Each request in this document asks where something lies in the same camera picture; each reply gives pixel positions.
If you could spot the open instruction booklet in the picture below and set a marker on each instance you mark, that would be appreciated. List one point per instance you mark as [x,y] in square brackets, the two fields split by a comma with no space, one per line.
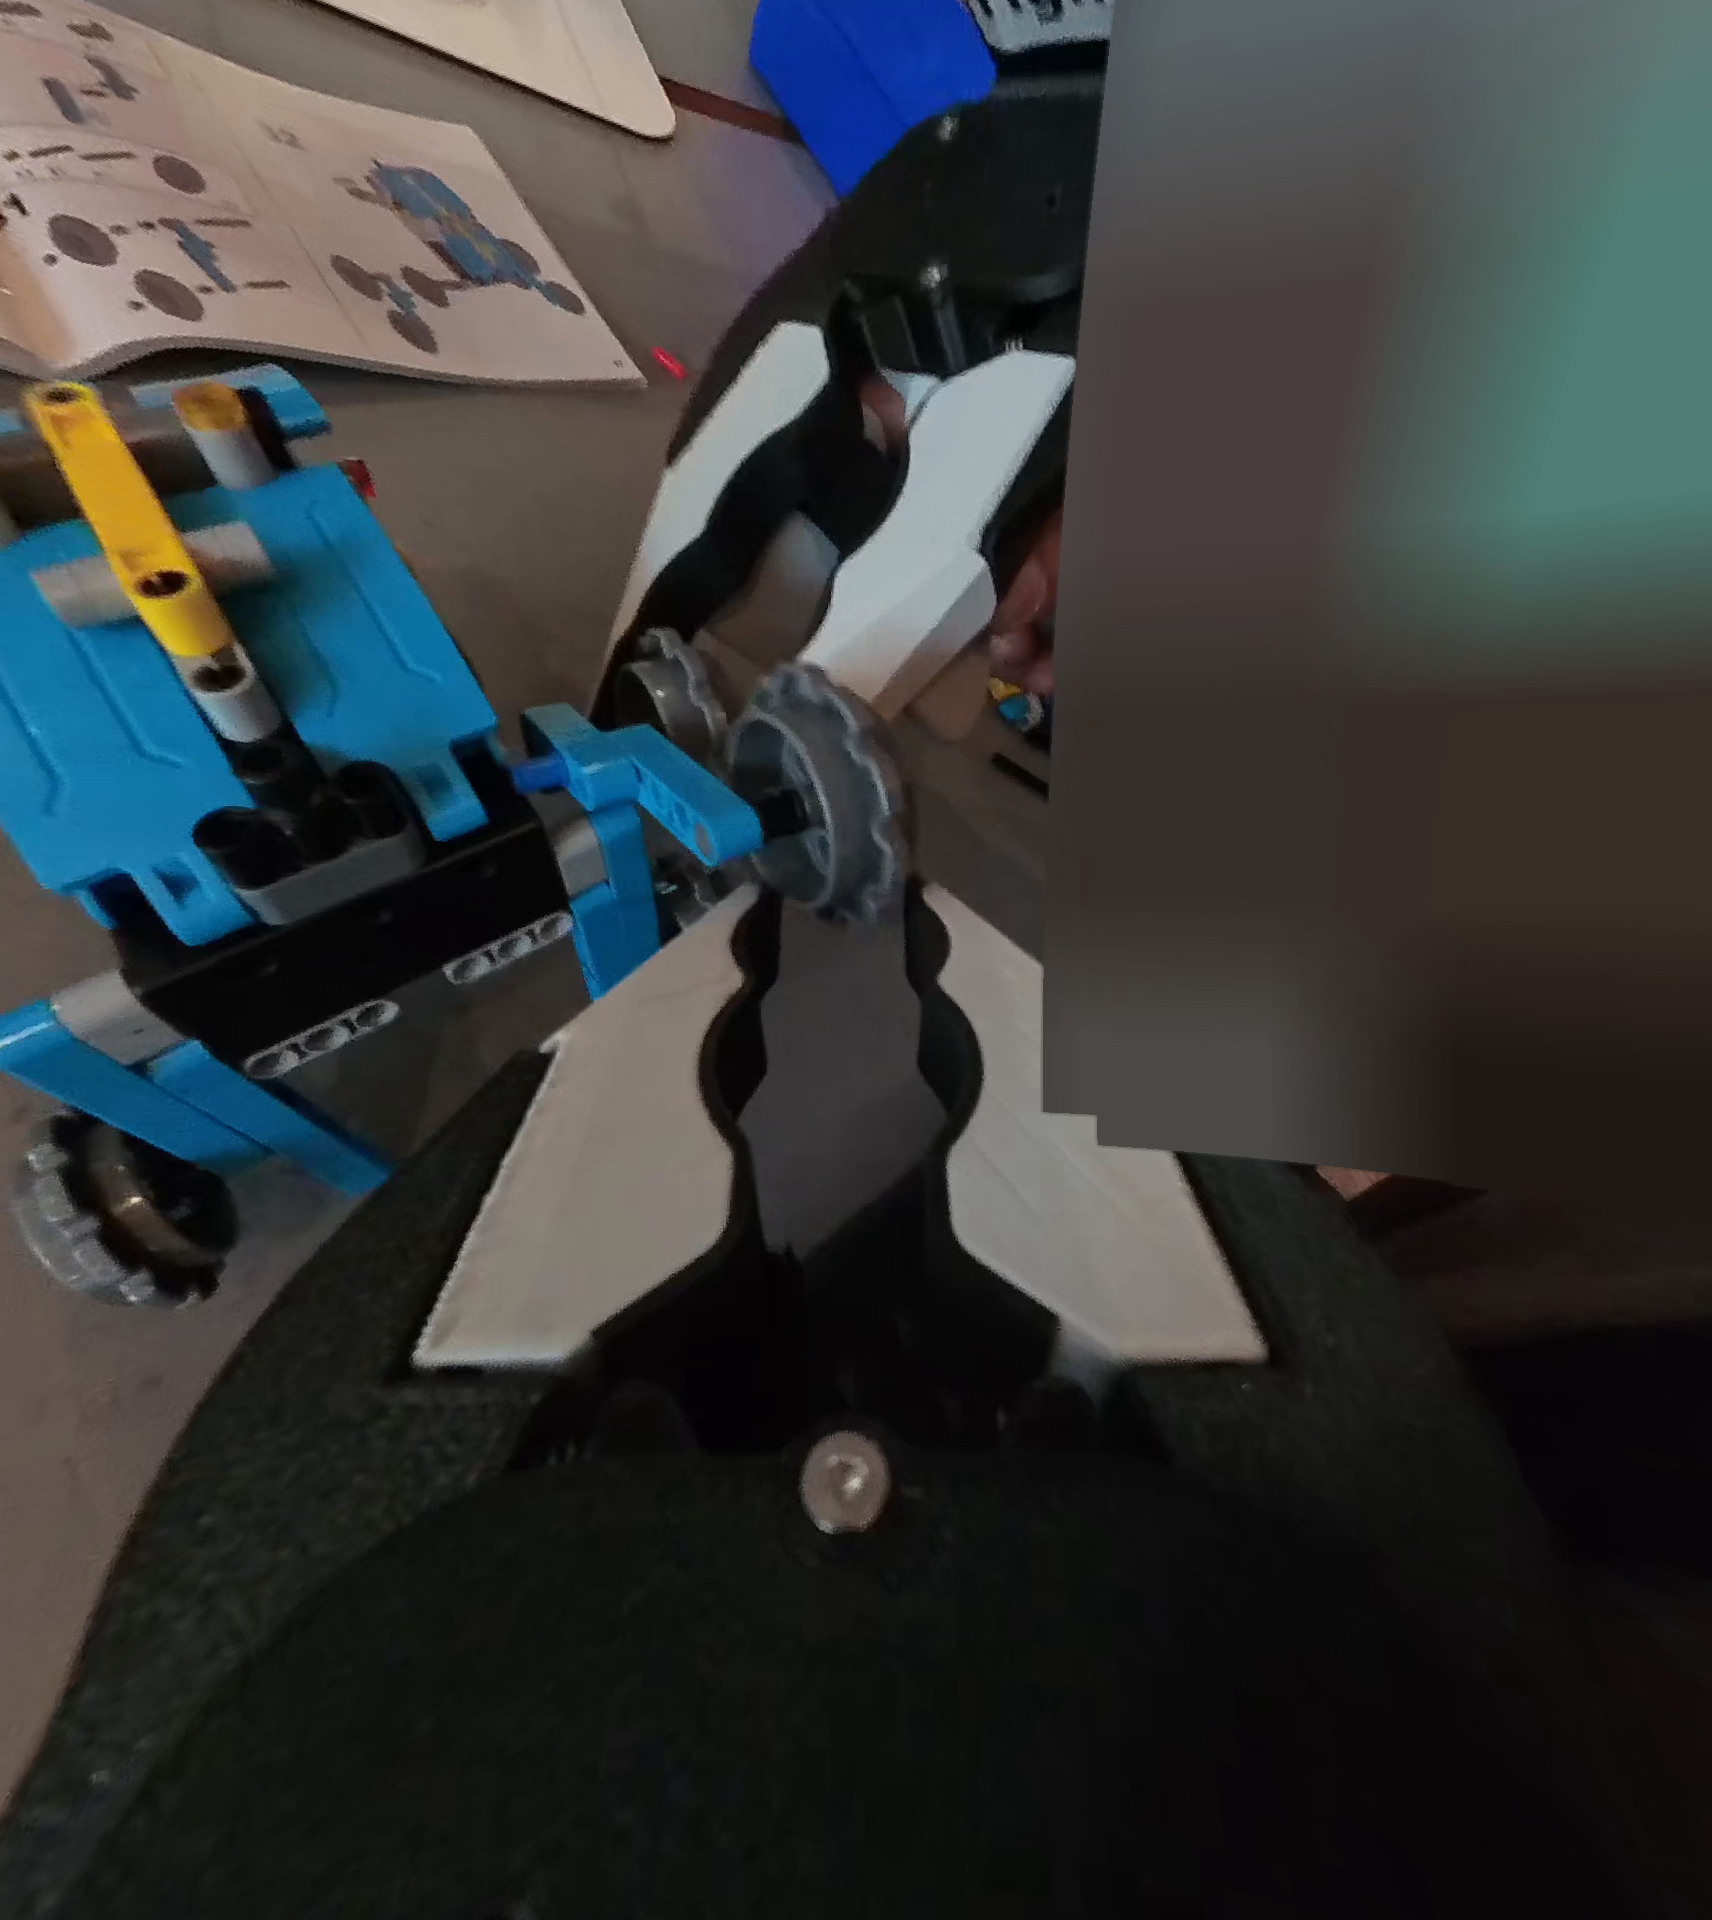
[270,180]

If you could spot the person's right hand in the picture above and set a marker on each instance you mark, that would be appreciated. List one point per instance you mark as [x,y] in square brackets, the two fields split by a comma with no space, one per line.
[1033,601]

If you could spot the grey desk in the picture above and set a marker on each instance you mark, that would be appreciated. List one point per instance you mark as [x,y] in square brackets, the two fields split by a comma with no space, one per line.
[540,450]

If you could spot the blue yellow brick toy vehicle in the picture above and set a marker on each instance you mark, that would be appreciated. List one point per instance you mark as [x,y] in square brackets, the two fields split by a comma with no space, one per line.
[270,675]

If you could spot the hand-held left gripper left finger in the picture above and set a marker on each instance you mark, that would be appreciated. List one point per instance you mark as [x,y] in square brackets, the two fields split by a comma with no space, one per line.
[601,1184]

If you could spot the blue plastic bin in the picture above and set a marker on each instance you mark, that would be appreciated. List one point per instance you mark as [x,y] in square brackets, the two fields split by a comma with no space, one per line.
[856,74]

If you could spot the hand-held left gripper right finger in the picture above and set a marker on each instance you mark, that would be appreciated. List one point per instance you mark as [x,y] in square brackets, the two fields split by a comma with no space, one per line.
[1081,1261]

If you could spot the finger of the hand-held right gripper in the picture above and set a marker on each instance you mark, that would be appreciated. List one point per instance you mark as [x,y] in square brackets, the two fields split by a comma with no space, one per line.
[931,570]
[684,481]

